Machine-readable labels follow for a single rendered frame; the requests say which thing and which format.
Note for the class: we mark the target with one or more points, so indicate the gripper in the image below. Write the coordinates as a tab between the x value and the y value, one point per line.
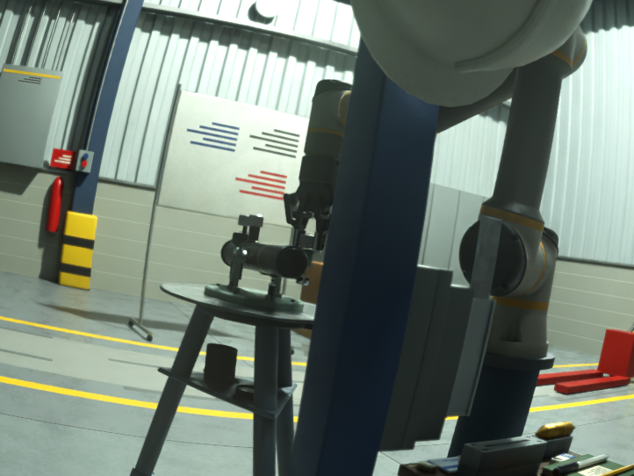
316	183

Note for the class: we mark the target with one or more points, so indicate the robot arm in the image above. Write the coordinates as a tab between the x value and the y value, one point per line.
520	163

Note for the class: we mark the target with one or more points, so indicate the dark level telescope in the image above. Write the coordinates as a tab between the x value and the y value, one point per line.
267	257

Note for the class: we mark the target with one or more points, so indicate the blue jig column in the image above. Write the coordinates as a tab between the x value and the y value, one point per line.
366	247

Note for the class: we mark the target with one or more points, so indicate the grey level base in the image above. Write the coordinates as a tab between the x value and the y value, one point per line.
247	296

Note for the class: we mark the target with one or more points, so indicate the dark grey holder box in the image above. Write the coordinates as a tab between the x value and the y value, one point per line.
421	356

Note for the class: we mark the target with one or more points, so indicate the dark grey slotted rack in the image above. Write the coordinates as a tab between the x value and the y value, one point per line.
500	453

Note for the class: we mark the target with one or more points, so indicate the grey knurled knob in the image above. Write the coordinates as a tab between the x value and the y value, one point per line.
250	224

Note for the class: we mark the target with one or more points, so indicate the orange brown box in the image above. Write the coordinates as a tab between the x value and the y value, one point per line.
311	297

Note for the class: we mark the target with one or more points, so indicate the white board on stand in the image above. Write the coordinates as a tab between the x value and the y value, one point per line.
218	163

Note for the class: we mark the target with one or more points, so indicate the grey tripod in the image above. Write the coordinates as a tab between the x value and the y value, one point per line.
267	346

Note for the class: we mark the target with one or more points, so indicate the black cylinder cup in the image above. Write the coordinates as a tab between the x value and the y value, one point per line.
221	362

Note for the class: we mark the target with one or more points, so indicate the dark round cap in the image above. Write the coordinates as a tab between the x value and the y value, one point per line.
245	390

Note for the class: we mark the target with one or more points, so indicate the round ceiling lamp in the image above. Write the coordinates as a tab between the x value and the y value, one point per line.
262	10

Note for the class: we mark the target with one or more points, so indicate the yellow black bumper guard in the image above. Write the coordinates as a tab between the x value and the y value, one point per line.
77	250

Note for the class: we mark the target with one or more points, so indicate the grey button box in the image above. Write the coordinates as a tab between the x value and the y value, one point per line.
84	160

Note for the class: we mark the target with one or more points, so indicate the red fire extinguisher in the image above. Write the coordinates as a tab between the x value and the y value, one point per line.
54	205

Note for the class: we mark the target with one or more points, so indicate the blue card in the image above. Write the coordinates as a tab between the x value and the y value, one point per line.
445	464

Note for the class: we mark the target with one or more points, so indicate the yellow rounded block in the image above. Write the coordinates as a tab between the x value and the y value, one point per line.
554	430

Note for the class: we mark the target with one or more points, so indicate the red pallet truck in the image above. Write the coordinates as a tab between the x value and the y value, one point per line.
614	356

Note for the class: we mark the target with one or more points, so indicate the white black marker pen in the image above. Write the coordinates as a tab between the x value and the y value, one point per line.
579	462

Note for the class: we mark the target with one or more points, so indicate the green notebook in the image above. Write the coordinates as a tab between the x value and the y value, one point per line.
614	468

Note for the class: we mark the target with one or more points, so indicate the grey wall locker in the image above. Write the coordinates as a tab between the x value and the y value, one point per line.
453	233

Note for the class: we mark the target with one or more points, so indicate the blue building post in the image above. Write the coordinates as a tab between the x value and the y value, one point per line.
106	99

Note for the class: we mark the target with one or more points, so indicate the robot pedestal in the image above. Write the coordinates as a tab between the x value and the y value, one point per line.
500	396

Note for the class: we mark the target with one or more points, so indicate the red wall sign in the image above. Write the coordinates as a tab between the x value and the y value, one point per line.
62	158

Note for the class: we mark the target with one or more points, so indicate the grey wall cabinet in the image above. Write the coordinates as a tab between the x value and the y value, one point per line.
27	116

